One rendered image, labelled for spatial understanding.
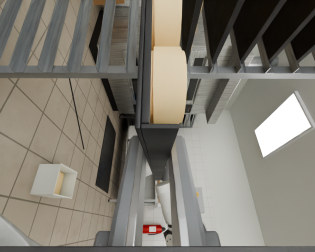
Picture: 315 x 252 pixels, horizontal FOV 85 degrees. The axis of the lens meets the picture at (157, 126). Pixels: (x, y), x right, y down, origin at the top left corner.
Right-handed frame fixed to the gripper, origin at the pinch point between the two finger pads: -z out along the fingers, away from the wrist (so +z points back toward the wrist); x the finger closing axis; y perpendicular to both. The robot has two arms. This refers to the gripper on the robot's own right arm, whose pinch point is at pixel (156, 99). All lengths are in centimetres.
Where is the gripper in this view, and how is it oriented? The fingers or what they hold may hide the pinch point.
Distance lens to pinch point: 52.4
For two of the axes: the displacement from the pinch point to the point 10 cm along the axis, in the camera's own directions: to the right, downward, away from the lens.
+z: -0.1, 9.1, 4.2
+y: 0.0, 4.2, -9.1
